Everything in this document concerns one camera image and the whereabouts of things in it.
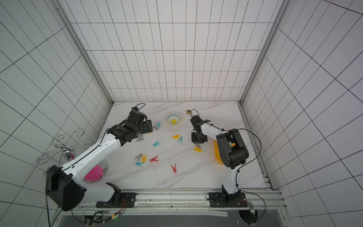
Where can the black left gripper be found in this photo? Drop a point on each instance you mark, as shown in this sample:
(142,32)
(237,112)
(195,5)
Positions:
(145,127)

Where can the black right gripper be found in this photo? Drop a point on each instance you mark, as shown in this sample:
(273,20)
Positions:
(198,137)

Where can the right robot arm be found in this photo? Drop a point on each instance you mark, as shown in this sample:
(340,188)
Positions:
(232,151)

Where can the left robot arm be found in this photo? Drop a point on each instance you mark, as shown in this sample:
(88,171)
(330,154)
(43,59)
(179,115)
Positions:
(65,185)

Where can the yellow storage box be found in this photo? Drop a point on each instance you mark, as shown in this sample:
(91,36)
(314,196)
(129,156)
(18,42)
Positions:
(216,153)

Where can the grey clothespin pair left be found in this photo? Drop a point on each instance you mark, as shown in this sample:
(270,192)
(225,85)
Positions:
(139,138)

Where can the patterned small bowl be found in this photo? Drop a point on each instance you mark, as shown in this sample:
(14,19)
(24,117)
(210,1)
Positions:
(173,118)

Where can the red clothespin lower centre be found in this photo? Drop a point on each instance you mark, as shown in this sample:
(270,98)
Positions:
(154,159)

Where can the red clothespin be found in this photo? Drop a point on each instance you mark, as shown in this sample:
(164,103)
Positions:
(154,159)
(174,168)

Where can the red clothespin bottom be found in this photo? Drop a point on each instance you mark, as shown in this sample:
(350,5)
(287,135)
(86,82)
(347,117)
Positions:
(174,168)

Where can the pink bowl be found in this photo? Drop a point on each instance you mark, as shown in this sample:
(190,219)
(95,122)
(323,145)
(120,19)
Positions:
(97,173)

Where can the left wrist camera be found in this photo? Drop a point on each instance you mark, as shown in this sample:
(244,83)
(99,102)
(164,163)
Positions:
(137,117)

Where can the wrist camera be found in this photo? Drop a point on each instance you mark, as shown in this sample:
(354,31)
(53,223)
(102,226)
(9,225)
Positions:
(137,117)
(195,120)

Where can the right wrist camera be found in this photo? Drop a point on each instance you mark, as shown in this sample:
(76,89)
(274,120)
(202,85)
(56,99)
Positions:
(195,120)

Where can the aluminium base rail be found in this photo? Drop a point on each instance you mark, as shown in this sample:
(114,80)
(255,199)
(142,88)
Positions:
(175,202)

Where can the metal wire cup rack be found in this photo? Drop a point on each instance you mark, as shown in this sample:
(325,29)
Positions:
(65,149)

